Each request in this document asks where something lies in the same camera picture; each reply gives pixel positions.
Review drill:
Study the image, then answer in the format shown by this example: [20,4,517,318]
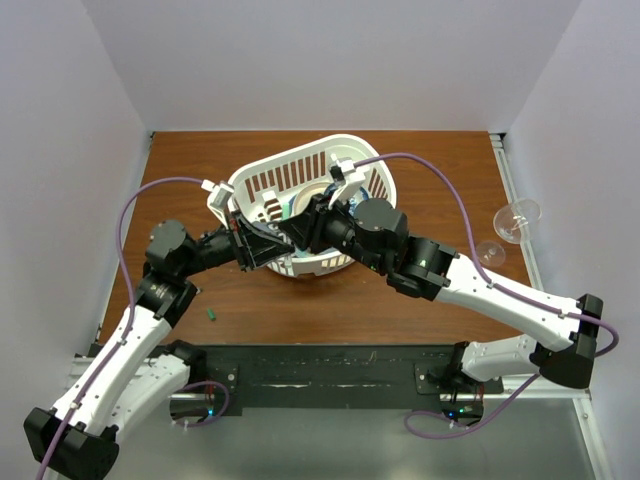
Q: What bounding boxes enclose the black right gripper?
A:
[278,188,387,273]

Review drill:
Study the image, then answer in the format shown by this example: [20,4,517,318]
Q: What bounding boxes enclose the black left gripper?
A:
[178,209,294,277]

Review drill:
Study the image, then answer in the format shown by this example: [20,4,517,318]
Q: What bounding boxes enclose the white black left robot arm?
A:
[24,212,294,479]

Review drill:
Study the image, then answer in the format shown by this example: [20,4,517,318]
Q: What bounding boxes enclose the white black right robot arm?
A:
[279,195,603,393]

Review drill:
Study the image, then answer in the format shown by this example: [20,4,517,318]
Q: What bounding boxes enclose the stacked plates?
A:
[281,184,370,263]

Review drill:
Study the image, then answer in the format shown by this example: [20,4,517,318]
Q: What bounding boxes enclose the white plastic dish basket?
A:
[228,134,397,278]

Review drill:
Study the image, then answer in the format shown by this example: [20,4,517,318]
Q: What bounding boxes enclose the clear wine glass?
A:
[476,198,542,267]

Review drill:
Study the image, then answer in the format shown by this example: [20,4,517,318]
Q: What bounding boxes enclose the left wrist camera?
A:
[201,180,235,225]

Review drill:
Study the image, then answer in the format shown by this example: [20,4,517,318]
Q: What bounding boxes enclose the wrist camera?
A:
[329,158,366,208]
[201,180,235,225]

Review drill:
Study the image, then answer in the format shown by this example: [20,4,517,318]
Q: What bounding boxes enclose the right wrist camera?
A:
[329,158,366,208]

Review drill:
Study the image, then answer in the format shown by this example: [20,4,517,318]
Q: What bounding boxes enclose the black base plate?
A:
[132,343,505,419]

